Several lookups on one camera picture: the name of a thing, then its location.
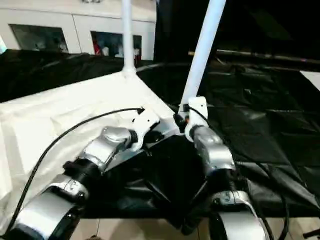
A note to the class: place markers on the white plastic table top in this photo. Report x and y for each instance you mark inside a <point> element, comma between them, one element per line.
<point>62,107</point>

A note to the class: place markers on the white printed cup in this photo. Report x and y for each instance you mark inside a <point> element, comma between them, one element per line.
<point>120,51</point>

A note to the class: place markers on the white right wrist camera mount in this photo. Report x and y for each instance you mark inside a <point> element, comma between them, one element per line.
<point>197,110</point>

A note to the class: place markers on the small white jar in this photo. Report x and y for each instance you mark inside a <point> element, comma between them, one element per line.
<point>105,51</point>

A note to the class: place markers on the white paper sheet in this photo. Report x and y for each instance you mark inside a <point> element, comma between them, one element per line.
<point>311,78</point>

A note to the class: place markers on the black plastic mat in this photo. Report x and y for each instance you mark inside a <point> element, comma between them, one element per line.
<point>250,112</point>

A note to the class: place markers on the black stand foot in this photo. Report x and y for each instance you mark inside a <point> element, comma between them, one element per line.
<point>312,233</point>

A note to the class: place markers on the white printed figurine mug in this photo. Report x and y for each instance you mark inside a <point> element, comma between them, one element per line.
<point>62,45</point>
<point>40,46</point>

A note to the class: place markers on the white glass-door cabinet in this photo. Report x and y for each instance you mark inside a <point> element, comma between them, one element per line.
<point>75,22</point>

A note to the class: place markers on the yellow label sticker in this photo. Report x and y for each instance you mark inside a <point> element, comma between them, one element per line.
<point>191,53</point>

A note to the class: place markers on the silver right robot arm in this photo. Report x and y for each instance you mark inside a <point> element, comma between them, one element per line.
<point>215,150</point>

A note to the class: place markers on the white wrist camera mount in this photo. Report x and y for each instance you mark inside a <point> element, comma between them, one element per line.
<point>145,122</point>
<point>197,110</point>

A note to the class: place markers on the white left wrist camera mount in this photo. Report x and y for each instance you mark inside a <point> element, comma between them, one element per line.
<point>145,122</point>

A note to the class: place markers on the white plastic table leg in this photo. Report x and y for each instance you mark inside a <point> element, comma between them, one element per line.
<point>127,35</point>
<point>202,50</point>

